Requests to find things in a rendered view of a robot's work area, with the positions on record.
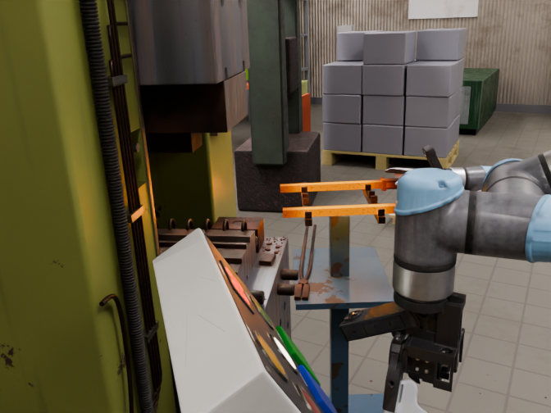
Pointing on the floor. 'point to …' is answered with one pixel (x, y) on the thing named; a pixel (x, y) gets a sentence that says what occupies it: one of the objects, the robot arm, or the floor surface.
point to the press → (275, 113)
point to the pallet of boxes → (393, 95)
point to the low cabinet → (477, 98)
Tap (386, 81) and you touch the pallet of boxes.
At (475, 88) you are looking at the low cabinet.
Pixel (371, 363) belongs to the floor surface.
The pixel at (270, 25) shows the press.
